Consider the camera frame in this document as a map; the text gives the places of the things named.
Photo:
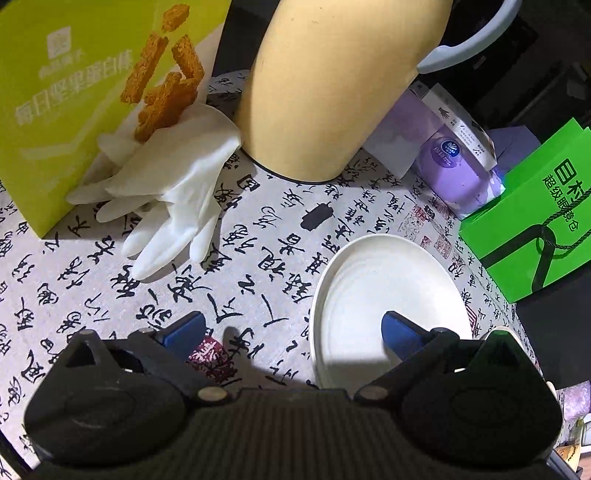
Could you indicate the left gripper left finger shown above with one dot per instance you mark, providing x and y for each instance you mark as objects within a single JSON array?
[{"x": 180, "y": 338}]

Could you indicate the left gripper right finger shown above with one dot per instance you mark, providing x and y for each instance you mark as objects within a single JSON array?
[{"x": 412, "y": 343}]

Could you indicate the cream plate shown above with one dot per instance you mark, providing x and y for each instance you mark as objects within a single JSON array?
[{"x": 368, "y": 278}]

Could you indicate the calligraphy tablecloth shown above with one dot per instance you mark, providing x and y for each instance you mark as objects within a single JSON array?
[{"x": 272, "y": 241}]

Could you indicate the white rubber gloves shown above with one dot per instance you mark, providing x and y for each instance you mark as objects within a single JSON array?
[{"x": 169, "y": 181}]

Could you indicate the green paper bag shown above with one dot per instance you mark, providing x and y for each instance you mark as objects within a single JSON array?
[{"x": 538, "y": 231}]

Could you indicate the purple tissue pack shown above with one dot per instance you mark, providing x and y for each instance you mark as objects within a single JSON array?
[{"x": 412, "y": 137}]

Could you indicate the small white box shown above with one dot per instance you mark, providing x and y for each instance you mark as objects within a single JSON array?
[{"x": 459, "y": 121}]

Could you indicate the yellow thermos jug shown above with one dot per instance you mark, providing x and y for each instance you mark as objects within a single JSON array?
[{"x": 327, "y": 72}]

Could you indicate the yellow-green snack box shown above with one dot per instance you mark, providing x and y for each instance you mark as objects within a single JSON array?
[{"x": 72, "y": 70}]

